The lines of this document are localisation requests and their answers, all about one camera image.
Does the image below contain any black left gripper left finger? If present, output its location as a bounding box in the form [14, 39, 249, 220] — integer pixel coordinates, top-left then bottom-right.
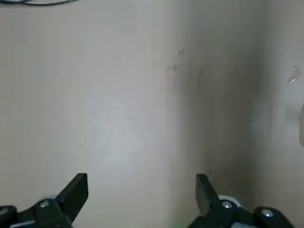
[0, 172, 89, 228]

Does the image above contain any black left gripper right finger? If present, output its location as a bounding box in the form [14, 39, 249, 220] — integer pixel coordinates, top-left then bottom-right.
[187, 173, 297, 228]

